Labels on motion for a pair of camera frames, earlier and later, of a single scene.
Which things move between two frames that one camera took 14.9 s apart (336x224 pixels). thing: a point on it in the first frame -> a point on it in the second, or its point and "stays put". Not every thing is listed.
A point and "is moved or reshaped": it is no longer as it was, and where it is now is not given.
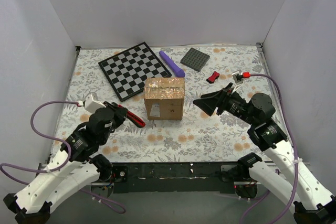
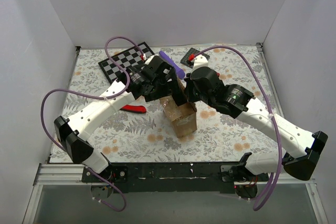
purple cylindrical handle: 178,72 stays put
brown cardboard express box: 164,97 is moved or reshaped
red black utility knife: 134,118 -> 139,109
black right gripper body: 222,102 -> 189,91
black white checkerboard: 127,70 stays put
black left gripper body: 120,112 -> 172,85
